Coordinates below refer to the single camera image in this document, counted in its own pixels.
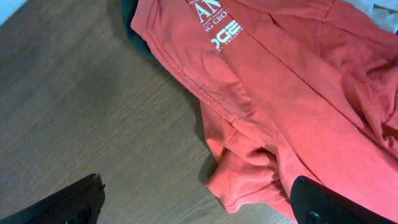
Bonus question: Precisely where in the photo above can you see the dark garment under pile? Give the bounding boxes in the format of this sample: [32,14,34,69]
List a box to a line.
[120,0,156,60]

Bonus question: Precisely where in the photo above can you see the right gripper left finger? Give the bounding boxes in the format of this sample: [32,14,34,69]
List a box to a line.
[1,174,105,224]

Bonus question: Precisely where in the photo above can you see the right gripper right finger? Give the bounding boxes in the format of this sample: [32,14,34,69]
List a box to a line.
[290,176,397,224]

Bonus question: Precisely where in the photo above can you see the red printed t-shirt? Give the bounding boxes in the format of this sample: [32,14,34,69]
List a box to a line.
[131,0,397,220]

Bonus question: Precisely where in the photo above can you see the white garment at edge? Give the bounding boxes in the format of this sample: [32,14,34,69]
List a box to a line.
[345,0,397,34]

